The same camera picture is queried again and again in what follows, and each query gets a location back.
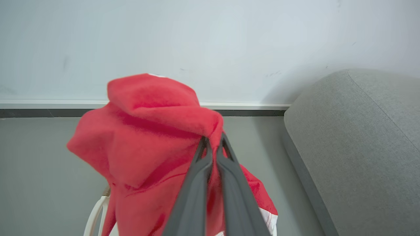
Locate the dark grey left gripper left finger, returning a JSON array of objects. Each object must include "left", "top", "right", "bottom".
[{"left": 162, "top": 136, "right": 214, "bottom": 236}]

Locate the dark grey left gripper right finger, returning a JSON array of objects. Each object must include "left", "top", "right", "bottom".
[{"left": 216, "top": 132, "right": 271, "bottom": 236}]

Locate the red and white garment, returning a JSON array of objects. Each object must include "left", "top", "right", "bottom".
[{"left": 67, "top": 73, "right": 278, "bottom": 236}]

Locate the white plastic laundry basket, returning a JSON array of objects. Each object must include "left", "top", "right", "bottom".
[{"left": 83, "top": 187, "right": 118, "bottom": 236}]

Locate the grey fabric sofa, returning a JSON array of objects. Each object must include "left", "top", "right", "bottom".
[{"left": 283, "top": 68, "right": 420, "bottom": 236}]

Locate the white and black baseboard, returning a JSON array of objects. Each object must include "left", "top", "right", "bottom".
[{"left": 0, "top": 99, "right": 291, "bottom": 118}]

